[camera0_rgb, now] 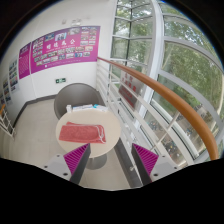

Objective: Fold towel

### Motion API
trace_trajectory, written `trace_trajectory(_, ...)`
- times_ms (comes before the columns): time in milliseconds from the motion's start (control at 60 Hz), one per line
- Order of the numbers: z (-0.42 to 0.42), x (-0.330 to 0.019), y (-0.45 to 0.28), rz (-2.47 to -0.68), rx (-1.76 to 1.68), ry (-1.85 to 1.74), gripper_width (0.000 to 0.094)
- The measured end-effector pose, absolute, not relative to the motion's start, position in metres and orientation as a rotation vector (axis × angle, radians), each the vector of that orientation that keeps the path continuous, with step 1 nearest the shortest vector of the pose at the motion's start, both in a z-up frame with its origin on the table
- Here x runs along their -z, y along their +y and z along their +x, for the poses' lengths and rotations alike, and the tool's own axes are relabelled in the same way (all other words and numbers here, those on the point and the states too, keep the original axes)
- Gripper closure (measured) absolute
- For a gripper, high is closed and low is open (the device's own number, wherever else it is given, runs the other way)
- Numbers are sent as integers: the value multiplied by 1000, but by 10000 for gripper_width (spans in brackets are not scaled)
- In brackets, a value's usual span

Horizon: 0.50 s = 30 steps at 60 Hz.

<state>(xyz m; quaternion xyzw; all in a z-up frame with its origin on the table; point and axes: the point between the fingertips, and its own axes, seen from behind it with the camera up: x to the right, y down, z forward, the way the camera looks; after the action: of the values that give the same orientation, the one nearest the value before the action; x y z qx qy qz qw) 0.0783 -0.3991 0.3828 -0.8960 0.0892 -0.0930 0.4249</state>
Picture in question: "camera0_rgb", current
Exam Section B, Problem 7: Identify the narrow purple wall poster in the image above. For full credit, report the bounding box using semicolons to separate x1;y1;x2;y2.
18;43;31;79

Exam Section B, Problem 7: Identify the red sign on railing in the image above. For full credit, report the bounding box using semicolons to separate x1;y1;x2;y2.
119;71;141;108

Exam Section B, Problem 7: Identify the large purple wall poster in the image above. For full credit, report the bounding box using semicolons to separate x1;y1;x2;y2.
30;26;100;73

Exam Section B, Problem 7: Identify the photo board on wall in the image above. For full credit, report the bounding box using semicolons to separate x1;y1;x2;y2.
9;60;18;92

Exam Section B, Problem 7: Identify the white metal railing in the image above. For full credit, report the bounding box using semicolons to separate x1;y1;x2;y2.
96;60;199;168

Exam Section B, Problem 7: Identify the grey rounded chair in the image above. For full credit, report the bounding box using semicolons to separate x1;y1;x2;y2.
54;83;104;119

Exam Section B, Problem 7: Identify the red folded towel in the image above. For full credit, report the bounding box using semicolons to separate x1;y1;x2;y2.
59;122;106;144

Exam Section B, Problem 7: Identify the green exit sign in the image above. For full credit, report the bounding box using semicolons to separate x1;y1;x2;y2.
55;78;66;84

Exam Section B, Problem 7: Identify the orange wooden handrail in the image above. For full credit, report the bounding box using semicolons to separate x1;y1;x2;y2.
98;57;219;160

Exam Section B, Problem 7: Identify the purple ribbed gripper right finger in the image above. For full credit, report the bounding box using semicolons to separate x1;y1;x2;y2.
130;143;181;186

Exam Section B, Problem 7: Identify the white tissue pack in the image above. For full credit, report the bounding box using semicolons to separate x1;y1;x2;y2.
66;104;108;113

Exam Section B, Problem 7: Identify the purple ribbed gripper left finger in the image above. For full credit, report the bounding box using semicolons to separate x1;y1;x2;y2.
43;143;92;185

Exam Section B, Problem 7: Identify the round white table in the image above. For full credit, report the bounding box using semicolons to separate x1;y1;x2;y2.
56;108;121;170

